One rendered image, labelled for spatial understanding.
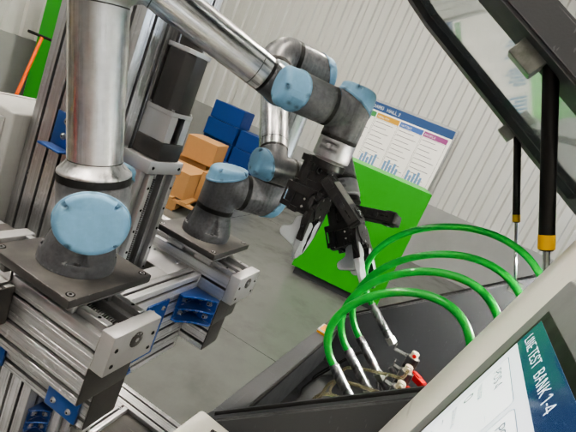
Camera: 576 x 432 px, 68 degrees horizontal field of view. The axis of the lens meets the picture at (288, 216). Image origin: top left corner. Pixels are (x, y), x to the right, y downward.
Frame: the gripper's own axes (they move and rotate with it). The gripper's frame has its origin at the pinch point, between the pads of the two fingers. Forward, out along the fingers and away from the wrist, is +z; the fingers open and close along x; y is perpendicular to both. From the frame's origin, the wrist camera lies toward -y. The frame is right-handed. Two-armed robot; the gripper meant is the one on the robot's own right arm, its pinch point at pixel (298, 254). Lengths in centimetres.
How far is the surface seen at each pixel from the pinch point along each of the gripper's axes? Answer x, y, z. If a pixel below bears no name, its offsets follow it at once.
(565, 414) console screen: 56, -35, -18
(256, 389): 6.2, -5.6, 27.6
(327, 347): 12.7, -15.9, 7.9
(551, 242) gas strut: 20.7, -35.7, -23.8
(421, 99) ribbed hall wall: -648, 134, -126
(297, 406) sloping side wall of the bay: 21.7, -17.1, 14.6
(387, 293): 12.7, -20.6, -5.7
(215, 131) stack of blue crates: -526, 405, 53
